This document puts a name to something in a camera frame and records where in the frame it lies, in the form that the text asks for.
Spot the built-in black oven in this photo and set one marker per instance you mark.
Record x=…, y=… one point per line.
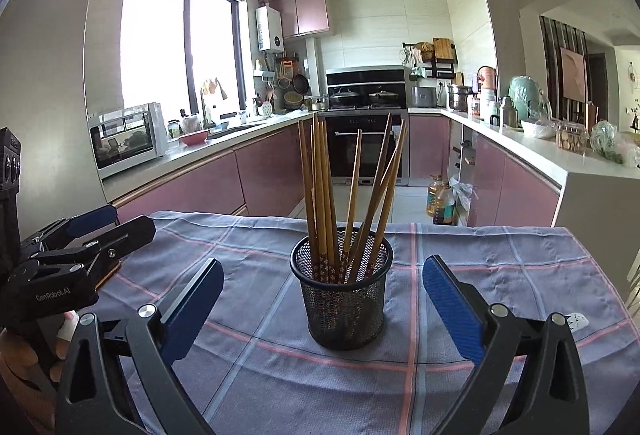
x=342, y=127

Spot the black mesh pen holder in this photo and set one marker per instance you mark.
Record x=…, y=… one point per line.
x=343, y=316

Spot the golden chopstick red floral end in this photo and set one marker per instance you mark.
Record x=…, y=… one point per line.
x=385, y=196

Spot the black range hood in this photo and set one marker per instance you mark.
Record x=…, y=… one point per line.
x=368, y=87

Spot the white water heater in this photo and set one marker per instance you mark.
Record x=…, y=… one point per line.
x=269, y=30

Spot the steel stock pot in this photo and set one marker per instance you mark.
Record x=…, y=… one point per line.
x=458, y=97

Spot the red bowl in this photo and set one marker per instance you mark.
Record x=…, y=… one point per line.
x=194, y=138

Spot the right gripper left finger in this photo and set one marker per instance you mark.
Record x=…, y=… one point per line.
x=94, y=396

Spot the cooking oil bottle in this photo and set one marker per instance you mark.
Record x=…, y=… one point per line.
x=435, y=187

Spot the left hand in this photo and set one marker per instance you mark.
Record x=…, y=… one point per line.
x=18, y=359

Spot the mint green appliance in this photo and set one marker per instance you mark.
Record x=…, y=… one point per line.
x=528, y=99

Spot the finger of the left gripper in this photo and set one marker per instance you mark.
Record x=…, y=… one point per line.
x=78, y=226
x=103, y=253

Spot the plain brown wooden chopstick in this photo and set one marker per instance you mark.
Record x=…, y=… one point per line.
x=352, y=202

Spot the blue plaid tablecloth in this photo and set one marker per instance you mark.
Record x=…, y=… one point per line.
x=281, y=354

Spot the pink upper cabinet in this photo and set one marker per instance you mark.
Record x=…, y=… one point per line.
x=302, y=17

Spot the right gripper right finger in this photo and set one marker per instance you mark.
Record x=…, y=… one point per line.
x=551, y=396

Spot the white microwave oven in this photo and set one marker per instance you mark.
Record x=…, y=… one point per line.
x=125, y=138

